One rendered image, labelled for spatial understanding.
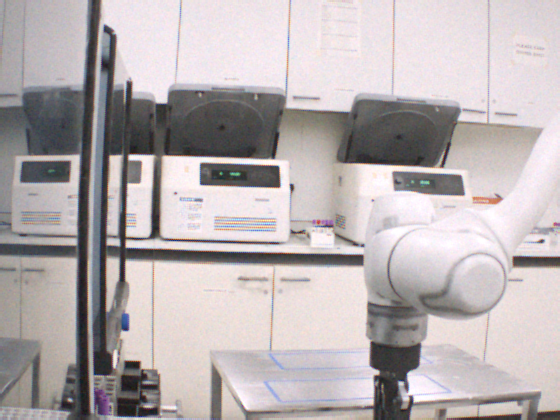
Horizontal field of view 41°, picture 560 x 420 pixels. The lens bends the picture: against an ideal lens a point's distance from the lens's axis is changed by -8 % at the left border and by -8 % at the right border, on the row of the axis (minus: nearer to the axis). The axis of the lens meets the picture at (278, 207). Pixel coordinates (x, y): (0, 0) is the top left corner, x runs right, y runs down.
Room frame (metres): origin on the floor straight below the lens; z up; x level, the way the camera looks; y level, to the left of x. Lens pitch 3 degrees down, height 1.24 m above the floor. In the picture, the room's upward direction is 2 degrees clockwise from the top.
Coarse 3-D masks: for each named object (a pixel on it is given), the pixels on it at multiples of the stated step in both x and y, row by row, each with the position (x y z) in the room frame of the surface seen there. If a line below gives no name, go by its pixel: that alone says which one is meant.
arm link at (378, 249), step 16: (400, 192) 1.08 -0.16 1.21; (384, 208) 1.06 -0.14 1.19; (400, 208) 1.05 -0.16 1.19; (416, 208) 1.05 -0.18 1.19; (432, 208) 1.07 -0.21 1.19; (368, 224) 1.09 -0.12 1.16; (384, 224) 1.06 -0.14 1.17; (400, 224) 1.05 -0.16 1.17; (416, 224) 1.05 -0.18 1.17; (368, 240) 1.08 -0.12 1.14; (384, 240) 1.04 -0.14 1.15; (400, 240) 1.01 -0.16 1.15; (368, 256) 1.08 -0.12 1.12; (384, 256) 1.03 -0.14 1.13; (368, 272) 1.08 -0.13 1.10; (384, 272) 1.02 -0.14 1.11; (368, 288) 1.08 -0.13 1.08; (384, 288) 1.04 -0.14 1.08; (384, 304) 1.06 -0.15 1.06; (400, 304) 1.05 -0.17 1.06
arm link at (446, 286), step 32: (544, 160) 1.04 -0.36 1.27; (512, 192) 0.99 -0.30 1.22; (544, 192) 0.99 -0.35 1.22; (448, 224) 0.94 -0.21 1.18; (480, 224) 0.93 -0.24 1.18; (512, 224) 0.95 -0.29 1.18; (416, 256) 0.93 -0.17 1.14; (448, 256) 0.88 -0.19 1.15; (480, 256) 0.87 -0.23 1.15; (416, 288) 0.92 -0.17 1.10; (448, 288) 0.87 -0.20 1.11; (480, 288) 0.87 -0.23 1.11
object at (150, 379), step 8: (144, 376) 1.49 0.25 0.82; (152, 376) 1.50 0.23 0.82; (144, 384) 1.44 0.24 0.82; (152, 384) 1.44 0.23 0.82; (160, 384) 1.48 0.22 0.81; (160, 392) 1.43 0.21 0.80; (176, 400) 1.55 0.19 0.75; (168, 408) 1.50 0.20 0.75; (176, 408) 1.50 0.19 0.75; (176, 416) 1.46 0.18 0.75
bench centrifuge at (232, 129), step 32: (192, 96) 3.54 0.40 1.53; (224, 96) 3.55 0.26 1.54; (256, 96) 3.53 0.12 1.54; (192, 128) 3.71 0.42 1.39; (224, 128) 3.72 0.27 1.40; (256, 128) 3.74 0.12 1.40; (192, 160) 3.41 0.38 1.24; (224, 160) 3.43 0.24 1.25; (256, 160) 3.46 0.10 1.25; (160, 192) 3.56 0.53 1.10; (192, 192) 3.34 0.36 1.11; (224, 192) 3.36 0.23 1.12; (256, 192) 3.38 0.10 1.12; (288, 192) 3.41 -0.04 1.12; (160, 224) 3.34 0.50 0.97; (192, 224) 3.34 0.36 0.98; (224, 224) 3.36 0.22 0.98; (256, 224) 3.39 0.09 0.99; (288, 224) 3.42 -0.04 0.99
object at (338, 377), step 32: (224, 352) 1.73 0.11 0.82; (256, 352) 1.75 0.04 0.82; (288, 352) 1.76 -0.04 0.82; (320, 352) 1.77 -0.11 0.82; (352, 352) 1.78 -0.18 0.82; (448, 352) 1.79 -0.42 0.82; (256, 384) 1.48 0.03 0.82; (288, 384) 1.49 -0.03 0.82; (320, 384) 1.50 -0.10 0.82; (352, 384) 1.50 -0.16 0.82; (416, 384) 1.50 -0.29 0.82; (448, 384) 1.50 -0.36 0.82; (480, 384) 1.50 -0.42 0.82; (512, 384) 1.49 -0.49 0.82; (256, 416) 1.32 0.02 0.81; (288, 416) 1.33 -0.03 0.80; (320, 416) 1.34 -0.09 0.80
